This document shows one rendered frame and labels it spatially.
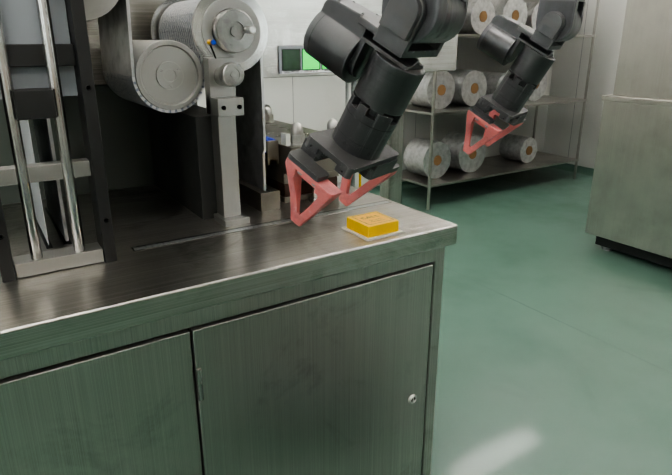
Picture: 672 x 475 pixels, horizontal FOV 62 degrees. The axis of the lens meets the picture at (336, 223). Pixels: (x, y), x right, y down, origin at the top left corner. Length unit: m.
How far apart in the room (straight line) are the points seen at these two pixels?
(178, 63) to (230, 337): 0.49
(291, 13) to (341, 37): 0.95
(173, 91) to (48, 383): 0.53
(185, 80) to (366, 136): 0.56
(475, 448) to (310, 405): 0.98
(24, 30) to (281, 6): 0.76
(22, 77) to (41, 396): 0.44
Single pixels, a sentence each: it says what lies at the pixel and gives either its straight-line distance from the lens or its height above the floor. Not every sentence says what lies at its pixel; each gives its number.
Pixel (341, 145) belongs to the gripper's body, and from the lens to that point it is 0.60.
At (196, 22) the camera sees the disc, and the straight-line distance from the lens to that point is 1.08.
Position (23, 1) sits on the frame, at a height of 1.29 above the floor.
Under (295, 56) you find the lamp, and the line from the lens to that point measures 1.54.
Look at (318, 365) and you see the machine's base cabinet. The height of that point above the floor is 0.68.
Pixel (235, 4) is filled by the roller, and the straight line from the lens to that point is 1.11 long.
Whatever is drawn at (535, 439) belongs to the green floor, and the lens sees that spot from 2.07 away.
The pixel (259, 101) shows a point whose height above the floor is 1.12.
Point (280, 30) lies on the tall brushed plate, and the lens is 1.52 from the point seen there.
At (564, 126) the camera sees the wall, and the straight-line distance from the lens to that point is 6.08.
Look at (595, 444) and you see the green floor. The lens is 2.11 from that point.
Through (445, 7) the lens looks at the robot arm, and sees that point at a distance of 0.55.
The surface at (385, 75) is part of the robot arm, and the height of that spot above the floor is 1.20.
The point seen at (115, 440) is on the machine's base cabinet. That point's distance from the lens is 0.95.
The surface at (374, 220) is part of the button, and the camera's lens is 1.02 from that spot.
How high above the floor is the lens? 1.24
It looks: 18 degrees down
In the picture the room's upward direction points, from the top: straight up
